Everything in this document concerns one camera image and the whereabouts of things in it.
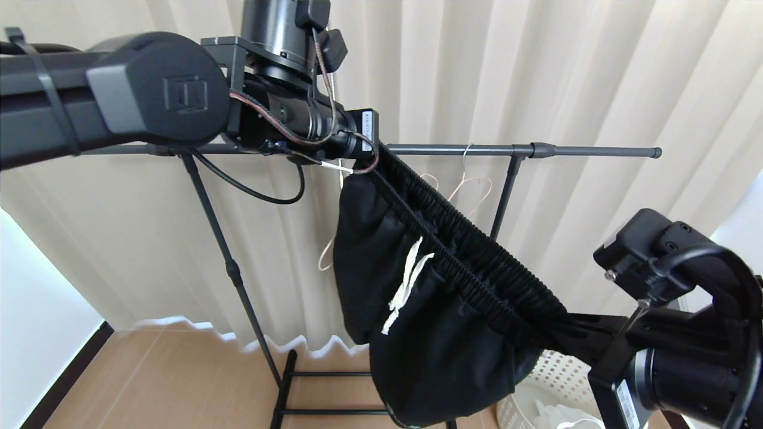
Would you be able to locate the white laundry basket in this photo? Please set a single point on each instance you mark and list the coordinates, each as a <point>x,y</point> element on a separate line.
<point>560,372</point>

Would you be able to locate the black clothes rack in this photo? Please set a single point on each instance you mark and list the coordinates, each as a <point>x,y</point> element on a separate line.
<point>596,151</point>

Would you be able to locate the black shorts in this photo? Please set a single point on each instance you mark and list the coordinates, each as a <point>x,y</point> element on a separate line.
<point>417,333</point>

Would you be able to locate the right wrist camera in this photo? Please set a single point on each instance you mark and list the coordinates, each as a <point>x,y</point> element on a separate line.
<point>644,250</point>

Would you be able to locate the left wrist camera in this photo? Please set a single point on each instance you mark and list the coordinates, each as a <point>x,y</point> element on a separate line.
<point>332,50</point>

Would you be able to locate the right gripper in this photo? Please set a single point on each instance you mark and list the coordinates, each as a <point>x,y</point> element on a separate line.
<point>685,387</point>

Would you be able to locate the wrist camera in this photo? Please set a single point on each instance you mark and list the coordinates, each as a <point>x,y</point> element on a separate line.
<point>644,250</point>
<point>332,50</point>

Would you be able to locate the pink clothes hanger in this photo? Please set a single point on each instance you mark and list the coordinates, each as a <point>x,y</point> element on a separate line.
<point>320,260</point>
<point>463,176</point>

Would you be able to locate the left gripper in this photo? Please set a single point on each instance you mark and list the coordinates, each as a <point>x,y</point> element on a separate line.
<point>310,128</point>

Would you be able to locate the beige curtain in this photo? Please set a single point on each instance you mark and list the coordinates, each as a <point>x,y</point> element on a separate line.
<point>536,71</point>

